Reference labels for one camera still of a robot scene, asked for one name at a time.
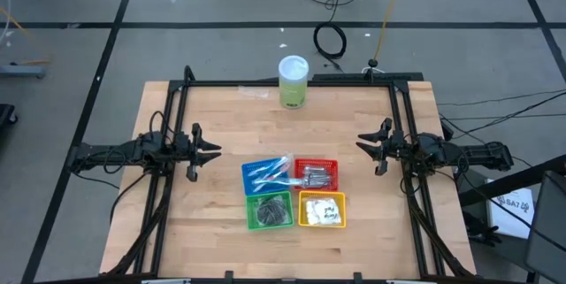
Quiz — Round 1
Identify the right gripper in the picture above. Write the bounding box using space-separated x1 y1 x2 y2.
356 118 410 176

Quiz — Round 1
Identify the white printed box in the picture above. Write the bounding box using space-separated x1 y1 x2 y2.
486 179 537 240

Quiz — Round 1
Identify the grey-blue floor base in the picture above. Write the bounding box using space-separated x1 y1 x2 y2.
0 65 48 79

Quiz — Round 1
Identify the black caster base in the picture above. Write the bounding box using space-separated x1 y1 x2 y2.
462 212 503 248

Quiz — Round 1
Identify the clear tape patch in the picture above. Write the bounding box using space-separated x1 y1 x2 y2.
237 86 271 100

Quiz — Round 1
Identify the white floor cable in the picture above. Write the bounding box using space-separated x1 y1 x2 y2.
0 0 13 49

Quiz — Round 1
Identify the white cotton pads bag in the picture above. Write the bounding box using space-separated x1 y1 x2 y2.
303 198 322 226
314 198 344 226

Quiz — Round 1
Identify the black flat panel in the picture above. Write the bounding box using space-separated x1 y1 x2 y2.
311 71 425 84

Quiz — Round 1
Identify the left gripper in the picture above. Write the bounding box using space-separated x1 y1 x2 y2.
172 123 223 182

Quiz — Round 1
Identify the black aluminium rig frame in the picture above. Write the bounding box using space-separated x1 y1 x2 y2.
103 65 477 284

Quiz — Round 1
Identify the yellow floor cable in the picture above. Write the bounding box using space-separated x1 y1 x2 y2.
0 7 53 66

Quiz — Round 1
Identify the thick black floor cable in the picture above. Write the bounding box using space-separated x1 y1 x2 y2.
459 91 566 137

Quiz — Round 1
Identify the black coiled floor cable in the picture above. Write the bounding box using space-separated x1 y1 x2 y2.
312 21 348 60

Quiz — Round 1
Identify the yellow hanging cable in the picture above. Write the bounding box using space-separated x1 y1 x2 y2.
373 0 410 62

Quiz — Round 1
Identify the green plastic basket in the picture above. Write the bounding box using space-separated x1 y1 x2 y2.
245 190 295 232

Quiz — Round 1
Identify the black floor object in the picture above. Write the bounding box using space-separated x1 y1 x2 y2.
0 104 19 137

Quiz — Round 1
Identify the yellow plastic basket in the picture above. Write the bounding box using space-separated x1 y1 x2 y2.
298 190 348 229

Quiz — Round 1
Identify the blue plastic basket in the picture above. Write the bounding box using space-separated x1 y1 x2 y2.
241 157 294 197

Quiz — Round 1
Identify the dark grey chair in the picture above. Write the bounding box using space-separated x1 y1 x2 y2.
524 169 566 284

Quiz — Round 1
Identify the black diagonal beam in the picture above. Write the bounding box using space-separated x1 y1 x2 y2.
459 154 566 208

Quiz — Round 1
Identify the green disinfecting wipes canister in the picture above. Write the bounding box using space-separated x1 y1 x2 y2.
278 55 310 111

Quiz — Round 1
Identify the red plastic basket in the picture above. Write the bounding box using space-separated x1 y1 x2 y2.
294 157 340 193

